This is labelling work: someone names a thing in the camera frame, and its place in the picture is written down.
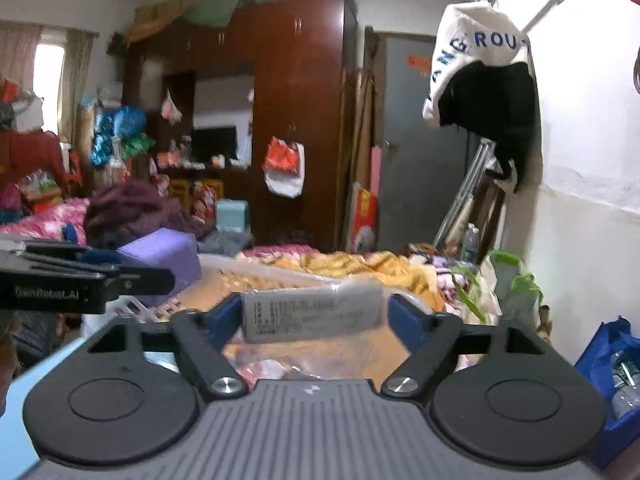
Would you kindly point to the red white plastic bag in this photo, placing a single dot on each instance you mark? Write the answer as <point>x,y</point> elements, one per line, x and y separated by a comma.
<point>284,168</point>

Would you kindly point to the blue plastic bags stack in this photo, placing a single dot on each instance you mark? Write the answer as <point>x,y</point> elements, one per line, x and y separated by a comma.
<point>127,125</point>

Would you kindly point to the pink floral bedspread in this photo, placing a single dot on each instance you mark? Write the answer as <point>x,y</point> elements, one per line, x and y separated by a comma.
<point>51,223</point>

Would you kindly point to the dark purple clothes pile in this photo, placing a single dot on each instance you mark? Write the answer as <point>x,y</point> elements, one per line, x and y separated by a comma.
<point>124,212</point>

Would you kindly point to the black television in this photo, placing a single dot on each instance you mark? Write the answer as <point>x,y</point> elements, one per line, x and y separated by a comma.
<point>207,143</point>

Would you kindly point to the white tote bag blue letters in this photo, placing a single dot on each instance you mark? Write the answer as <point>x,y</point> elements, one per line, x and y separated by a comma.
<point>467,33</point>

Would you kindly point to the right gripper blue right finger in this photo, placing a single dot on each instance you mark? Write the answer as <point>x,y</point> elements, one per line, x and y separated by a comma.
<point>410,325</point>

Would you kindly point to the black hanging garment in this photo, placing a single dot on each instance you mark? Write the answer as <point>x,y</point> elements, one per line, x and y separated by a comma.
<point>497,103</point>

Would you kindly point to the dark red wooden wardrobe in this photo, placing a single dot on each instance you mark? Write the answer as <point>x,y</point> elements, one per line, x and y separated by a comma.
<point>301,56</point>

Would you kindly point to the yellow orange blanket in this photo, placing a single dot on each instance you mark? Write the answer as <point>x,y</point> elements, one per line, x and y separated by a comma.
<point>413,274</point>

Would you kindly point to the beige window curtain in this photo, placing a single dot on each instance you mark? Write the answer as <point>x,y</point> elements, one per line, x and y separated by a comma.
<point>18,45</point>

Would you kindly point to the green and white bag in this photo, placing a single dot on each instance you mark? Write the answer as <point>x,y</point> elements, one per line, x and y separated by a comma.
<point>500,288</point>

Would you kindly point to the clear plastic laundry basket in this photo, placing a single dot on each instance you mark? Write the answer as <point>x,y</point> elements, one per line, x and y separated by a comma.
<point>220,277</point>

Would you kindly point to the light blue box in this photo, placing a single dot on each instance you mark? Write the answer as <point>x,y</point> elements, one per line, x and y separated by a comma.
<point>232,215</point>

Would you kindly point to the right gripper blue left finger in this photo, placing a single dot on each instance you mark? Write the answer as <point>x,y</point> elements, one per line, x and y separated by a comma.
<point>224,320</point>

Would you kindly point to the grey metal door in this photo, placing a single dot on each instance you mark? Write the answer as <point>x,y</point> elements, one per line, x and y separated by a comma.
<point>422,168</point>

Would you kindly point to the purple tissue box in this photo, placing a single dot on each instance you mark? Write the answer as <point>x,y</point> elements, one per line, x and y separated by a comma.
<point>165,249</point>

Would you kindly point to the red snack bag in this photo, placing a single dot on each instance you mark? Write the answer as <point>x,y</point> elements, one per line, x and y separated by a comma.
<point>254,366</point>

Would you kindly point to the blue shopping bag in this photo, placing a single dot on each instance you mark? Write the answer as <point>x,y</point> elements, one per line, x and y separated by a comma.
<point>611,364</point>

